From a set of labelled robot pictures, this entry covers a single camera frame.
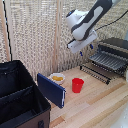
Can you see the thin black pole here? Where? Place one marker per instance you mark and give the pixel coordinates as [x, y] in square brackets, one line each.
[7, 33]

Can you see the black dish rack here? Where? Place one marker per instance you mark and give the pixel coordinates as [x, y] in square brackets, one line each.
[116, 43]

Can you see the white black Franka robot arm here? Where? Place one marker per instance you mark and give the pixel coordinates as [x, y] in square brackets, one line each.
[85, 20]

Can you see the white bowl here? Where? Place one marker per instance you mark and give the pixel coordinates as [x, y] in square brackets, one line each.
[57, 77]

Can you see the black slatted oven tray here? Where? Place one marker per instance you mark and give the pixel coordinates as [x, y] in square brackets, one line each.
[108, 61]

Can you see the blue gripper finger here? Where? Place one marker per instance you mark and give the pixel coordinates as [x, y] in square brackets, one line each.
[91, 46]
[81, 53]

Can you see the black fabric storage box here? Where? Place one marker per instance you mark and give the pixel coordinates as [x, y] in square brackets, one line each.
[16, 96]

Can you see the white round object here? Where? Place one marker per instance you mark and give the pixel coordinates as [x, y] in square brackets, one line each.
[126, 74]

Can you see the yellow food pieces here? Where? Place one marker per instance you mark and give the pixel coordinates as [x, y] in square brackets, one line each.
[57, 78]

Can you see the red plastic cup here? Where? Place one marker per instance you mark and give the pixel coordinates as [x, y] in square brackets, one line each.
[77, 85]

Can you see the beige bamboo screen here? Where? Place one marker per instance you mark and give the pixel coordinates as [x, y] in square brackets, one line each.
[33, 33]

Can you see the blue flat box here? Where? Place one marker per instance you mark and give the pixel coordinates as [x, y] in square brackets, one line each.
[50, 90]

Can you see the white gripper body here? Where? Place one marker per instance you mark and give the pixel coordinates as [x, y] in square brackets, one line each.
[82, 42]

